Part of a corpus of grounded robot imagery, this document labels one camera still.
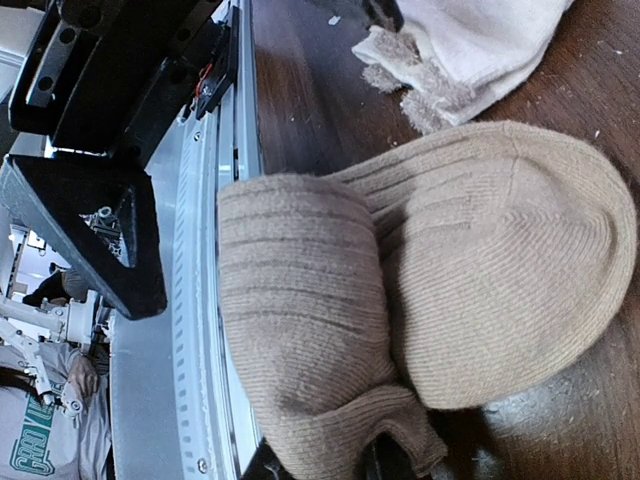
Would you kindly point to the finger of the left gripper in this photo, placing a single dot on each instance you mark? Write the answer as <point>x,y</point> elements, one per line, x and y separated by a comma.
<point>383,13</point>

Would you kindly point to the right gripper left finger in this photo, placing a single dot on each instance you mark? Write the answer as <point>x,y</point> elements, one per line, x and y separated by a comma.
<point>100,217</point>

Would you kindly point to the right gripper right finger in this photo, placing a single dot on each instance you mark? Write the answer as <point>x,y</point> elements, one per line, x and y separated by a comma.
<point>383,460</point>

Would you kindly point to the red sock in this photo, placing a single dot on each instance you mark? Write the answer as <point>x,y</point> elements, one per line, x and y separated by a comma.
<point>454,59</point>

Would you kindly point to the beige sock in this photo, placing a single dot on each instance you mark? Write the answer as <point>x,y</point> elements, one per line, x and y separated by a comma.
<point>447,273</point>

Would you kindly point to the person in grey shirt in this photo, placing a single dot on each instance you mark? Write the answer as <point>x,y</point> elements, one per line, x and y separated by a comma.
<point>55,416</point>

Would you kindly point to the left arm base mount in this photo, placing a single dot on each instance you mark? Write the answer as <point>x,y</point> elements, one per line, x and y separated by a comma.
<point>109,77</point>

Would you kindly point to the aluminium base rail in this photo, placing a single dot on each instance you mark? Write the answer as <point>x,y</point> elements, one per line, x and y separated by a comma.
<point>178,410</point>

